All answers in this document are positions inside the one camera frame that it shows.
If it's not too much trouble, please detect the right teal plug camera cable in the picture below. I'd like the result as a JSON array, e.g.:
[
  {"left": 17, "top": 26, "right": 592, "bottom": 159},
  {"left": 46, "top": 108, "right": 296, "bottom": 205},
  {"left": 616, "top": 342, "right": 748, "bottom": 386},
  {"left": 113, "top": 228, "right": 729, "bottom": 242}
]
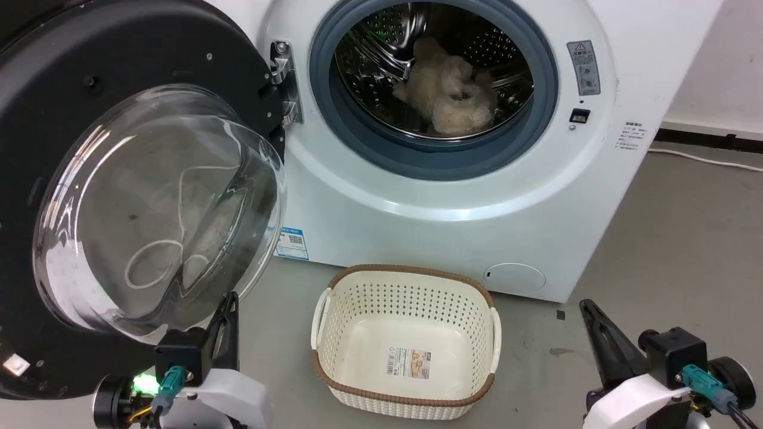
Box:
[{"left": 681, "top": 364, "right": 761, "bottom": 429}]

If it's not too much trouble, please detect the small printed text label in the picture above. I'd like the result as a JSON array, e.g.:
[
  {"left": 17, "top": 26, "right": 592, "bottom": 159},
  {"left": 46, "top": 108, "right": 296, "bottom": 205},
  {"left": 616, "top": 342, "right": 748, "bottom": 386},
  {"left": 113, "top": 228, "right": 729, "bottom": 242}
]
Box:
[{"left": 617, "top": 121, "right": 651, "bottom": 151}]

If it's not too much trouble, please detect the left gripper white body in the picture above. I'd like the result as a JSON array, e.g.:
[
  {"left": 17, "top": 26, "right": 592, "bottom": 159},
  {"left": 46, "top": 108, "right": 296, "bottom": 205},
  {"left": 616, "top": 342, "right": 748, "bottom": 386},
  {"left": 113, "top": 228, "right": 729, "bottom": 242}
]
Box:
[{"left": 169, "top": 368, "right": 272, "bottom": 429}]

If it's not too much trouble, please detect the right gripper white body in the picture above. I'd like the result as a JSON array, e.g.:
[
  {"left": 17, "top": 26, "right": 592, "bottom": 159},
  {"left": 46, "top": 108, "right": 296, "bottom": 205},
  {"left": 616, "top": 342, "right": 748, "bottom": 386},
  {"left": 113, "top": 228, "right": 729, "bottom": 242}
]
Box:
[{"left": 583, "top": 374, "right": 693, "bottom": 429}]

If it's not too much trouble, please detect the metal door hinge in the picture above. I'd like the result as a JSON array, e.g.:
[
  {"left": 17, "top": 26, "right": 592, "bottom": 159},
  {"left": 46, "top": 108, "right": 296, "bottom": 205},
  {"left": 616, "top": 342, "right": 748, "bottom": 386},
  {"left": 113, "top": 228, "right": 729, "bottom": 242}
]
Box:
[{"left": 269, "top": 41, "right": 305, "bottom": 126}]

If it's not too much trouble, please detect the perforated steel washer drum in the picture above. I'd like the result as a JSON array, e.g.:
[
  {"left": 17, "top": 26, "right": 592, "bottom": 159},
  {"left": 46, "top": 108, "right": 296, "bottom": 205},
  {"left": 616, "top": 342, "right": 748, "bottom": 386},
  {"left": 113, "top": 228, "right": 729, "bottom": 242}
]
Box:
[{"left": 334, "top": 0, "right": 535, "bottom": 141}]

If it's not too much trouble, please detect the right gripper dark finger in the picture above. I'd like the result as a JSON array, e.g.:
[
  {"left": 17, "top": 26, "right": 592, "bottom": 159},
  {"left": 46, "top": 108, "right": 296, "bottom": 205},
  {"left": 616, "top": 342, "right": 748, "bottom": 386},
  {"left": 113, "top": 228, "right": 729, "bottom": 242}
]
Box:
[{"left": 579, "top": 299, "right": 650, "bottom": 391}]

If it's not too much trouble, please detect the white looped cord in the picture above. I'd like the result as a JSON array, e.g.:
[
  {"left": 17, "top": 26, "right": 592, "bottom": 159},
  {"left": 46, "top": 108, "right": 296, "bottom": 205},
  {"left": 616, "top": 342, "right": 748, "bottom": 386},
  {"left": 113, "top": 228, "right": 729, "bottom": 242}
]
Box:
[{"left": 124, "top": 164, "right": 242, "bottom": 291}]

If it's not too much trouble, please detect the grey warning sticker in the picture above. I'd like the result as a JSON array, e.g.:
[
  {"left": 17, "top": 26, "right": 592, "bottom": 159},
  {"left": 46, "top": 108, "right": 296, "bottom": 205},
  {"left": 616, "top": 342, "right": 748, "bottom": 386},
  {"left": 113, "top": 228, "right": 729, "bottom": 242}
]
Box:
[{"left": 566, "top": 41, "right": 601, "bottom": 97}]

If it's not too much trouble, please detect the cream laundry basket brown rim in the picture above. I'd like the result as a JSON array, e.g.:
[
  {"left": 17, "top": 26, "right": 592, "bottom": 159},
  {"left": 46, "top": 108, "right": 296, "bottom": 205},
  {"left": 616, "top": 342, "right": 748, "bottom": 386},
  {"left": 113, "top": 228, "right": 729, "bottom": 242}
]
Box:
[{"left": 311, "top": 264, "right": 503, "bottom": 422}]

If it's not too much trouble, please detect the blue QR sticker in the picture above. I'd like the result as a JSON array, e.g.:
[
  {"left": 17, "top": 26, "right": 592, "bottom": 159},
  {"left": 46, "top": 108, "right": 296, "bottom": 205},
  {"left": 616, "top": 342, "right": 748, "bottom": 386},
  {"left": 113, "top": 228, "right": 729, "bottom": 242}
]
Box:
[{"left": 274, "top": 226, "right": 311, "bottom": 262}]

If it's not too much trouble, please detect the white floor cable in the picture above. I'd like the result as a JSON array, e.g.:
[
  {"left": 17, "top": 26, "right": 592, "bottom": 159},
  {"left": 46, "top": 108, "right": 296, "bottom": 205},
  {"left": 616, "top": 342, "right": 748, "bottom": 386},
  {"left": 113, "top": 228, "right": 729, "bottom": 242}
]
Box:
[{"left": 647, "top": 147, "right": 763, "bottom": 174}]

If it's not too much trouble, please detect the left teal plug camera cable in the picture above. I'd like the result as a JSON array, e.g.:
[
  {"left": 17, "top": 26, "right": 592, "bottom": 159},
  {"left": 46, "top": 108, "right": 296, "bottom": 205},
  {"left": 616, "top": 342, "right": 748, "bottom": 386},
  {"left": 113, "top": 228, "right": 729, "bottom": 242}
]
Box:
[{"left": 150, "top": 365, "right": 187, "bottom": 416}]

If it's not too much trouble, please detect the black baseboard strip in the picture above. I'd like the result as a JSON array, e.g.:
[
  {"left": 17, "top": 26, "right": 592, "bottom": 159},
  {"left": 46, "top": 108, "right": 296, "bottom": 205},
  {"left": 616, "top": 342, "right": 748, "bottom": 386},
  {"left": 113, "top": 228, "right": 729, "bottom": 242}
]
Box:
[{"left": 654, "top": 121, "right": 763, "bottom": 155}]

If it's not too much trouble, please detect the white front-load washing machine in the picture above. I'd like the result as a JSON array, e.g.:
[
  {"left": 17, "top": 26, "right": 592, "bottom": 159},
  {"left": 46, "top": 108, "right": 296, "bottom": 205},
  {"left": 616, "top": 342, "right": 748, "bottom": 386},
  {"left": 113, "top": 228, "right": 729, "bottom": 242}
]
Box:
[{"left": 203, "top": 0, "right": 725, "bottom": 304}]

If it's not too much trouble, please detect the beige plush toy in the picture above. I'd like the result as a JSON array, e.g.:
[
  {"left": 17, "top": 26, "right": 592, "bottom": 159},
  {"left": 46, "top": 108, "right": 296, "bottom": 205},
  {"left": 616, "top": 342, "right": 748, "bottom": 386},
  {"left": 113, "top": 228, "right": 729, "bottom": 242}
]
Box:
[{"left": 392, "top": 37, "right": 498, "bottom": 136}]

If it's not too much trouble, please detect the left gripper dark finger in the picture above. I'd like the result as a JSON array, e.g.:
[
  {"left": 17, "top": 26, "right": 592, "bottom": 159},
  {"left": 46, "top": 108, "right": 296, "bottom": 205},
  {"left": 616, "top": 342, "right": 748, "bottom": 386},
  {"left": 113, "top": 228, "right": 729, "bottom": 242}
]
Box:
[
  {"left": 204, "top": 310, "right": 223, "bottom": 374},
  {"left": 221, "top": 291, "right": 241, "bottom": 371}
]

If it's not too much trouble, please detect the printed basket label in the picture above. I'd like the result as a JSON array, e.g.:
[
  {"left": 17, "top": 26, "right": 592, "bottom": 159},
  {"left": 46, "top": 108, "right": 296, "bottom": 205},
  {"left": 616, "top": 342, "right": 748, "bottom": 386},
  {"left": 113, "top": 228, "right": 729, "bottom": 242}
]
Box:
[{"left": 386, "top": 349, "right": 433, "bottom": 380}]

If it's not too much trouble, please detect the black round glass washer door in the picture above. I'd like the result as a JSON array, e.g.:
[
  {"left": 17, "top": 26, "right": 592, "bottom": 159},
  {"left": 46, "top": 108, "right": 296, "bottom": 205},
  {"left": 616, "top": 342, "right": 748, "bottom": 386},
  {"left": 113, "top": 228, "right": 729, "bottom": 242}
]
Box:
[{"left": 0, "top": 0, "right": 289, "bottom": 402}]

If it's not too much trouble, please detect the round drain filter cover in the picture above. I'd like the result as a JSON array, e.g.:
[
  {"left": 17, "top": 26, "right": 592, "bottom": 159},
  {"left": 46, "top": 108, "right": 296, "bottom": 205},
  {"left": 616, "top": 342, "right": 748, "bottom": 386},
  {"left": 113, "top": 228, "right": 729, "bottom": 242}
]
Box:
[{"left": 483, "top": 263, "right": 547, "bottom": 294}]

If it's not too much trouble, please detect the teal plug camera cable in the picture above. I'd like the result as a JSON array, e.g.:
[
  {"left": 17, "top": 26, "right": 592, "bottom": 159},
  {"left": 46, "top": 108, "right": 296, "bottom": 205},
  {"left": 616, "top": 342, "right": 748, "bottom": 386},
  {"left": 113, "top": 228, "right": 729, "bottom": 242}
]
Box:
[
  {"left": 681, "top": 364, "right": 761, "bottom": 429},
  {"left": 150, "top": 365, "right": 187, "bottom": 416}
]

